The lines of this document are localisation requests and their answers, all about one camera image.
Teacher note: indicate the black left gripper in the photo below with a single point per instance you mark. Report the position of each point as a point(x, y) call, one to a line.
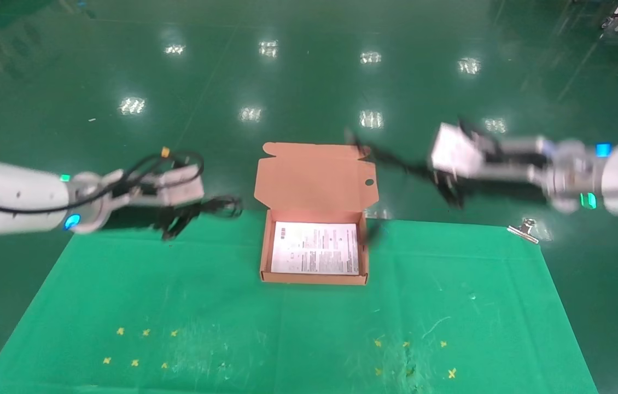
point(134, 218)

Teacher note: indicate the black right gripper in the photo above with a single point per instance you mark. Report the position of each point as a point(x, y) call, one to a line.
point(500, 183)

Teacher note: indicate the orange cardboard box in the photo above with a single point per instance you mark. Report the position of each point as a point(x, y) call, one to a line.
point(314, 180)

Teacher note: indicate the metal binder clip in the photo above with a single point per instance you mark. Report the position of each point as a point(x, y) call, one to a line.
point(525, 231)

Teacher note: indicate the white printed instruction sheet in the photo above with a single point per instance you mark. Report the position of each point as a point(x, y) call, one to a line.
point(314, 249)

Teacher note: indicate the green table mat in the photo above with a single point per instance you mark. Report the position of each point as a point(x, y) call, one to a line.
point(287, 328)

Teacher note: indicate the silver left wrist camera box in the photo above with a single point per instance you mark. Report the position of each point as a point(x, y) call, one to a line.
point(180, 183)

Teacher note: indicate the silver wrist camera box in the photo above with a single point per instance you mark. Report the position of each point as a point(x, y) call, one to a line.
point(180, 183)
point(456, 150)

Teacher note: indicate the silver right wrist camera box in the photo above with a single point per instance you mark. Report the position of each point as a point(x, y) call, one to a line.
point(456, 150)

